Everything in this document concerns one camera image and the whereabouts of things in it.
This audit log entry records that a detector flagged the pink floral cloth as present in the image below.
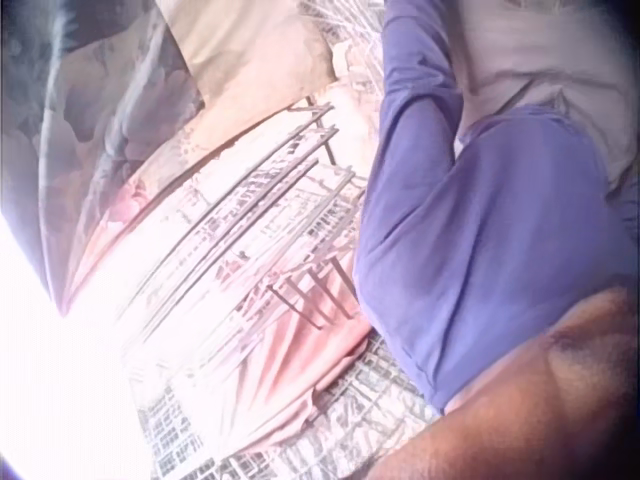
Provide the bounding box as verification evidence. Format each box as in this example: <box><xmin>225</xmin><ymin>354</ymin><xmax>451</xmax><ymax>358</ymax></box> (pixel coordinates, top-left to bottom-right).
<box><xmin>62</xmin><ymin>82</ymin><xmax>384</xmax><ymax>459</ymax></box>

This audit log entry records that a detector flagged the grey patterned white sheet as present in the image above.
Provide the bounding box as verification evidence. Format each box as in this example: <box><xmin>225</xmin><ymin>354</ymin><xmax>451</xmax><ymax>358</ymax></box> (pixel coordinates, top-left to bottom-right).
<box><xmin>133</xmin><ymin>0</ymin><xmax>444</xmax><ymax>480</ymax></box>

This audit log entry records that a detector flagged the beige pillow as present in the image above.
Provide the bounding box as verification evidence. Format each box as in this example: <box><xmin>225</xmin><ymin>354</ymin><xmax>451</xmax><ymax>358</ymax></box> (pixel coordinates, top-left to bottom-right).
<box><xmin>153</xmin><ymin>0</ymin><xmax>337</xmax><ymax>151</ymax></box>

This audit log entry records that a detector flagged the grey floral blanket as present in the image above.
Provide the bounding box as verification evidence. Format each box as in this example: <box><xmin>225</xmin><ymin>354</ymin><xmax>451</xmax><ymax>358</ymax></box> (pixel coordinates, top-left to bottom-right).
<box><xmin>0</xmin><ymin>0</ymin><xmax>207</xmax><ymax>316</ymax></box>

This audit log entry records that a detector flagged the metal wire drying rack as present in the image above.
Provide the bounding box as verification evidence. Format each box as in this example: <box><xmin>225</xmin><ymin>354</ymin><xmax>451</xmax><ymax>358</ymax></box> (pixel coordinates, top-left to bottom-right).
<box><xmin>119</xmin><ymin>97</ymin><xmax>374</xmax><ymax>346</ymax></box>

